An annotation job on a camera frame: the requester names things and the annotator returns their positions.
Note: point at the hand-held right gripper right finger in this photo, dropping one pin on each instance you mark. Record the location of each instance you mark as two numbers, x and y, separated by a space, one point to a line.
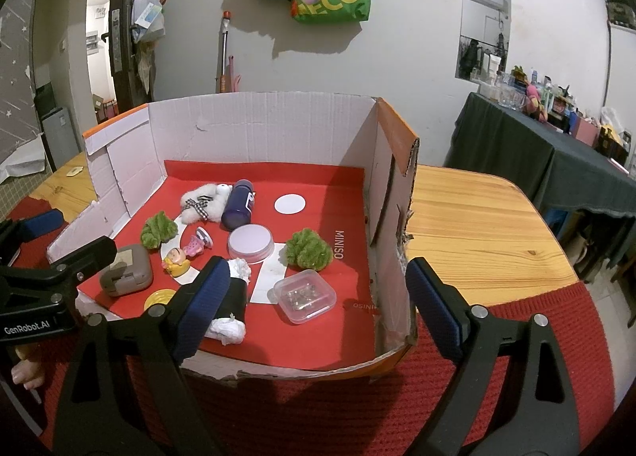
437 312

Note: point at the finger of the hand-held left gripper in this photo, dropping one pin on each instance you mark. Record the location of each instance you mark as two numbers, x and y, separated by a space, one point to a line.
39 225
89 254

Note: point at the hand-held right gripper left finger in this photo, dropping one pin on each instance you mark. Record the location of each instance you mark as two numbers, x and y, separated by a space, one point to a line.
208 302

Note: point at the grey square case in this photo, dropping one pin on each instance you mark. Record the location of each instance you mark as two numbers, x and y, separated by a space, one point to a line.
134 272

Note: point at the yellow lid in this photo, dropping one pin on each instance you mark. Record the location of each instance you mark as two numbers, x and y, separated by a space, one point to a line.
159 299

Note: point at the yellow doll figurine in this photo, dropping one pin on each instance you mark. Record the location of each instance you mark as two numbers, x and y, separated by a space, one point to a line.
176 262

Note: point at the pink small toy cup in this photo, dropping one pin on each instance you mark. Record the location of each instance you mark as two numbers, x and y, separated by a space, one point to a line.
196 243

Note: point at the pink round container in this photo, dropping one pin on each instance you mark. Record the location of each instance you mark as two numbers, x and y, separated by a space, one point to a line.
251 242

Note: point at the green plush toy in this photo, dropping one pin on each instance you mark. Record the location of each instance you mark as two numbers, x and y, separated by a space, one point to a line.
310 247
159 230

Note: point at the clear plastic box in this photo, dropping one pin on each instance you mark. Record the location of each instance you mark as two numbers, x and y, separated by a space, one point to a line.
303 297

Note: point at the purple bottle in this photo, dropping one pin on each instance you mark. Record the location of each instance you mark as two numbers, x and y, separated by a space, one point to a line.
237 207

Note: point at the white plush toy with bow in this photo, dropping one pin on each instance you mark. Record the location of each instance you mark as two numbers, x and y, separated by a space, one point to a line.
208 202

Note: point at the cardboard box with red base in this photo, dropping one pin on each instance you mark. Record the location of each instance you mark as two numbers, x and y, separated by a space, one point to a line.
323 177

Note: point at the person's left hand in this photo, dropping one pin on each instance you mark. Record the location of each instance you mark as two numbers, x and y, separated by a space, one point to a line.
27 371

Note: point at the wooden tag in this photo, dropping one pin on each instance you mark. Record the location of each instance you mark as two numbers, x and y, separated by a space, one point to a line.
74 171

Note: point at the small white fridge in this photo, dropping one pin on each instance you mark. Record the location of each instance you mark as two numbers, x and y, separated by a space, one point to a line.
59 138

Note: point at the grey starry curtain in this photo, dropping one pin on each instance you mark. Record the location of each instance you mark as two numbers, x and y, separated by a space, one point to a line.
20 88

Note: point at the dark cloth covered table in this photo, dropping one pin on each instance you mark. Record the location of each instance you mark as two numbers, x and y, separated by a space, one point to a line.
497 148

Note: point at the dark door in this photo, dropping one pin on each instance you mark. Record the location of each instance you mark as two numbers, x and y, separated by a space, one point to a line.
124 63

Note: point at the hanging plastic bag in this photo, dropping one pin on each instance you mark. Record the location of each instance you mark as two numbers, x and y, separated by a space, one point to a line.
146 16

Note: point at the pink box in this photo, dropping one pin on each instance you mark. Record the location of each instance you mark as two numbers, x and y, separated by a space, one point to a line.
588 132

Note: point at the row of toiletry bottles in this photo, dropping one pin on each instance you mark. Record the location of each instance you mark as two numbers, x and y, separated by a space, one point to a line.
536 93

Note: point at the black yellow bag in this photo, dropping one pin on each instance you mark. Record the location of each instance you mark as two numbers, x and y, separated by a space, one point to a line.
613 143

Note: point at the mop stick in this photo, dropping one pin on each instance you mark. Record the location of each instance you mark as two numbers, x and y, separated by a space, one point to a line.
224 48

